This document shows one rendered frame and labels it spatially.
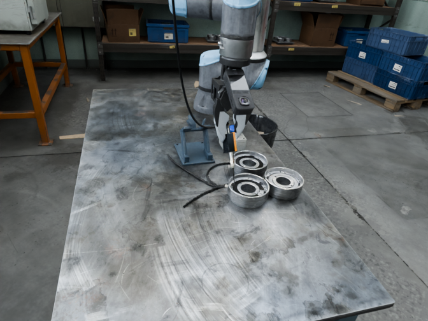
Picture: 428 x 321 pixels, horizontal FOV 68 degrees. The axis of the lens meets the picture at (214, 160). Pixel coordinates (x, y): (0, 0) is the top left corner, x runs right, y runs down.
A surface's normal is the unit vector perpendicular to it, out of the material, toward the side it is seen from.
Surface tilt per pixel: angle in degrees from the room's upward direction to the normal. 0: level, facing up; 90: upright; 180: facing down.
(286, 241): 0
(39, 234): 0
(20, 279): 0
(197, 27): 90
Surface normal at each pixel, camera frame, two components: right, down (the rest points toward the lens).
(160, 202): 0.07, -0.85
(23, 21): 0.24, 0.52
